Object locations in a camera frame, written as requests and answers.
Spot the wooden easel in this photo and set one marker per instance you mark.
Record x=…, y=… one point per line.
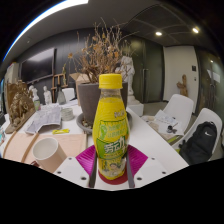
x=55, y=83

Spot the white paper sheets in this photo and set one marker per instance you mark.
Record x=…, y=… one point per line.
x=160, y=120

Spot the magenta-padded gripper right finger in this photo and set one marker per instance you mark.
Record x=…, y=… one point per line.
x=151, y=168

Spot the white cabinet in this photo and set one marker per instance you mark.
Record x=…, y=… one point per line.
x=12, y=72

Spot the small yellow packet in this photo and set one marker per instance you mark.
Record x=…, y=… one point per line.
x=60, y=131

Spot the dried plant in grey pot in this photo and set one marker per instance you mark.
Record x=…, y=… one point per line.
x=87, y=100

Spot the wooden figure sculpture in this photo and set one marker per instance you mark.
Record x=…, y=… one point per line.
x=182, y=86

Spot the golden relief sculpture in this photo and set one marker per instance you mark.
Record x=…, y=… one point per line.
x=20, y=106

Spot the black backpack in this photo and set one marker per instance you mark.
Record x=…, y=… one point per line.
x=200, y=143

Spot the small white plaster figure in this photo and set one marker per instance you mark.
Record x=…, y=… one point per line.
x=47, y=96

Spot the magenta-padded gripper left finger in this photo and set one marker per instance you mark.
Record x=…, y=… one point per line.
x=68, y=168

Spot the white chair with papers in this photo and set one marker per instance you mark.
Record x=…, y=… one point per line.
x=180, y=106

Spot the black wall screen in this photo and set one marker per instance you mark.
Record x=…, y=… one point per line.
x=38, y=65

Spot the white chair with backpack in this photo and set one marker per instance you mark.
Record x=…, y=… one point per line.
x=205, y=115

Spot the round ceiling spotlight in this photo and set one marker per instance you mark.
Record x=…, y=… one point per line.
x=158, y=33
x=195, y=30

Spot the tall white plaster statue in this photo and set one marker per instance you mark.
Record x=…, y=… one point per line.
x=129, y=73

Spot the printed newspaper sheet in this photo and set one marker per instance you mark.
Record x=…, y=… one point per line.
x=45, y=120

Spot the clear spray bottle green label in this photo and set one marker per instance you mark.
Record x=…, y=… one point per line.
x=36, y=101

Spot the brown cardboard box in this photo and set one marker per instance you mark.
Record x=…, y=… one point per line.
x=78, y=80

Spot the long ceiling light strip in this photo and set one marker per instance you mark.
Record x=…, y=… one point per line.
x=36, y=20

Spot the yellow drink bottle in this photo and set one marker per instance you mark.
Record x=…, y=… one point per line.
x=111, y=126

